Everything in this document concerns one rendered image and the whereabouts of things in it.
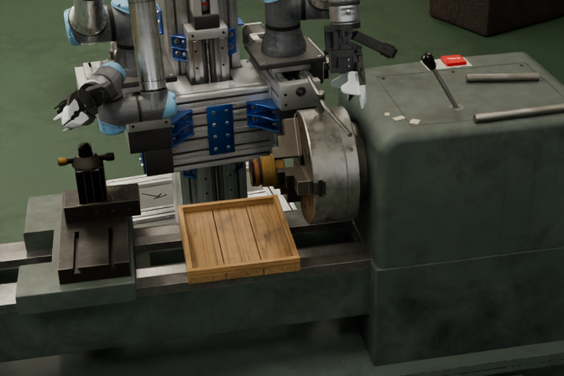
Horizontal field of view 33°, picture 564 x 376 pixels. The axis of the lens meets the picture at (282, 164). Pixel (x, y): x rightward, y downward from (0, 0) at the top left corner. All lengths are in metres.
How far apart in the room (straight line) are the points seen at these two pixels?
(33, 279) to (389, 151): 0.96
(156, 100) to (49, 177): 2.48
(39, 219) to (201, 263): 0.51
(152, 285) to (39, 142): 3.06
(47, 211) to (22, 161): 2.49
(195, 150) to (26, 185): 1.97
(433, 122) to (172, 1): 1.14
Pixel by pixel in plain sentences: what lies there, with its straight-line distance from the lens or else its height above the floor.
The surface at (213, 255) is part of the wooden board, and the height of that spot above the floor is 0.88.
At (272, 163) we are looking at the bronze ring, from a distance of 2.57.
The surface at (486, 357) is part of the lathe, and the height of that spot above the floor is 0.54.
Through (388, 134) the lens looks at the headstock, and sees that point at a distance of 2.41.
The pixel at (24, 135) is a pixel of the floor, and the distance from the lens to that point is 5.64.
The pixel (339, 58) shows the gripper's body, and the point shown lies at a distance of 2.30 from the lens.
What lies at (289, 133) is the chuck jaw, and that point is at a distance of 2.61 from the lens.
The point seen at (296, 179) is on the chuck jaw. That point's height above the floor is 1.11.
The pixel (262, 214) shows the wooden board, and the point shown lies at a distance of 2.79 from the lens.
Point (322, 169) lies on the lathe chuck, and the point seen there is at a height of 1.14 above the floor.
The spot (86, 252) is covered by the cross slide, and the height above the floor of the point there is 0.97.
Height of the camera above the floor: 2.28
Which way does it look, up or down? 27 degrees down
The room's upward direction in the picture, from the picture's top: 2 degrees counter-clockwise
